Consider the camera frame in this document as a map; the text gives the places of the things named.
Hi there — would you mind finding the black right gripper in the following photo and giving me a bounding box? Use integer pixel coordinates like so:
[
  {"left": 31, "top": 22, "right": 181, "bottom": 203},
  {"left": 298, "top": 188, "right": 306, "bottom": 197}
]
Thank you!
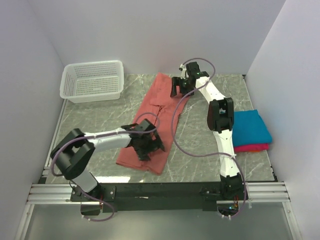
[{"left": 169, "top": 77, "right": 194, "bottom": 99}]

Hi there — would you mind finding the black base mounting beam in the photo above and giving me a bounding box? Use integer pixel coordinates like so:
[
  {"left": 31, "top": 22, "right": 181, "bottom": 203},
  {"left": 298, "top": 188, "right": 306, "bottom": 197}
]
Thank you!
[{"left": 69, "top": 182, "right": 249, "bottom": 216}]

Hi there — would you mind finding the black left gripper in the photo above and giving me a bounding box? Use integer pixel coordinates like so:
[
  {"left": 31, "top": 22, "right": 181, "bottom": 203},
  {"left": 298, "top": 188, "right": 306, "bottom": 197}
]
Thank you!
[{"left": 134, "top": 130, "right": 165, "bottom": 161}]

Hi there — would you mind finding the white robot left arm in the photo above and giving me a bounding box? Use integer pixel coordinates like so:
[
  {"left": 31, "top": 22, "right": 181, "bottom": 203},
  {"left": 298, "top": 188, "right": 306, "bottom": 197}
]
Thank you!
[{"left": 50, "top": 118, "right": 165, "bottom": 201}]

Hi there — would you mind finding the white perforated plastic basket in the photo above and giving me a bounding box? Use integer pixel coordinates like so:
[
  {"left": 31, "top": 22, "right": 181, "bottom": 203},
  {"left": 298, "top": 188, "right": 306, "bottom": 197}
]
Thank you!
[{"left": 59, "top": 60, "right": 125, "bottom": 104}]

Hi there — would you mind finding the magenta folded t shirt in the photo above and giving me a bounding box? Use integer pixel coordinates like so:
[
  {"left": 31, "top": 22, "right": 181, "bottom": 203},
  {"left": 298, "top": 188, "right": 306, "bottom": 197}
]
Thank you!
[{"left": 234, "top": 143, "right": 269, "bottom": 153}]

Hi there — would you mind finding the salmon pink t shirt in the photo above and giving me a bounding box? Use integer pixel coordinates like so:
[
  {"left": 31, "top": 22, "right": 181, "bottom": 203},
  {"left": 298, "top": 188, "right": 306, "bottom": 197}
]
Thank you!
[{"left": 116, "top": 73, "right": 188, "bottom": 175}]

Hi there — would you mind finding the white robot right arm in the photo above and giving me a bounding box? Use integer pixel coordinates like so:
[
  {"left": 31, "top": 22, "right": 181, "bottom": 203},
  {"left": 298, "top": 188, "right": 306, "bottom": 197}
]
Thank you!
[{"left": 170, "top": 58, "right": 247, "bottom": 200}]

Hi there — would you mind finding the blue folded t shirt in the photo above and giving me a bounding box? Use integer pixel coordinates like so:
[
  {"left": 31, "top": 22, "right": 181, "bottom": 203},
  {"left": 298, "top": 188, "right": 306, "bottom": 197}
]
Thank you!
[{"left": 232, "top": 109, "right": 273, "bottom": 147}]

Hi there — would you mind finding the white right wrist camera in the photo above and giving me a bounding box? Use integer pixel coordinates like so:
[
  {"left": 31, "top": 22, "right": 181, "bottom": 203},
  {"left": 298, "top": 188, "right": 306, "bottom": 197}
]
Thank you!
[{"left": 179, "top": 64, "right": 187, "bottom": 79}]

